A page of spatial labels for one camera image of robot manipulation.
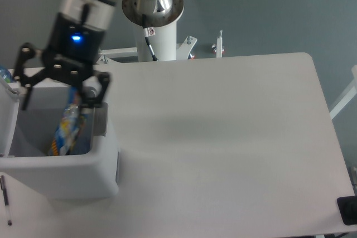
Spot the white pedestal foot left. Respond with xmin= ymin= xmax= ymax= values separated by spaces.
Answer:
xmin=97 ymin=47 xmax=138 ymax=65

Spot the black white pen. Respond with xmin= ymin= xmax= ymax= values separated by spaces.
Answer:
xmin=1 ymin=175 xmax=12 ymax=226

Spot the white frame bar right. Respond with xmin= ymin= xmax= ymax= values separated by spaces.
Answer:
xmin=330 ymin=65 xmax=356 ymax=119

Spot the white pedestal foot right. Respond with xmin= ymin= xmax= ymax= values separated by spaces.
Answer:
xmin=211 ymin=30 xmax=225 ymax=58

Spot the black cable on pedestal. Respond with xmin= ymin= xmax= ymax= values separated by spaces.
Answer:
xmin=141 ymin=13 xmax=160 ymax=62

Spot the white trash can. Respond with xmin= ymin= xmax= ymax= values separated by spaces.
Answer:
xmin=1 ymin=81 xmax=120 ymax=199

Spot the white pedestal foot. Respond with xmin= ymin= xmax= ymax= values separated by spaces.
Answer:
xmin=176 ymin=36 xmax=197 ymax=60
xmin=97 ymin=47 xmax=138 ymax=65
xmin=211 ymin=30 xmax=225 ymax=58

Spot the crushed clear plastic bottle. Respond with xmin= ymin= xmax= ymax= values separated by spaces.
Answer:
xmin=47 ymin=135 xmax=91 ymax=156

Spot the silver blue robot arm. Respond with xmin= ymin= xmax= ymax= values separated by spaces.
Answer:
xmin=13 ymin=0 xmax=118 ymax=110

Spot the blue foil snack wrapper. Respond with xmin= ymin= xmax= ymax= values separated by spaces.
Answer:
xmin=47 ymin=87 xmax=87 ymax=156

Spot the blue bottle behind bin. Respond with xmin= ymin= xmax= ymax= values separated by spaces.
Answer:
xmin=0 ymin=65 xmax=15 ymax=83

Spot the black device at edge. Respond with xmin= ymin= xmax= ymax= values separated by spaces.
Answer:
xmin=337 ymin=196 xmax=356 ymax=226

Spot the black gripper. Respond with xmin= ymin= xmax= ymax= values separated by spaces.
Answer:
xmin=13 ymin=13 xmax=111 ymax=110

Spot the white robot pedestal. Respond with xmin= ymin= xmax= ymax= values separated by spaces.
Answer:
xmin=130 ymin=7 xmax=185 ymax=62

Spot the white pedestal foot middle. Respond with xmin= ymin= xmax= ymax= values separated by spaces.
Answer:
xmin=176 ymin=36 xmax=197 ymax=60

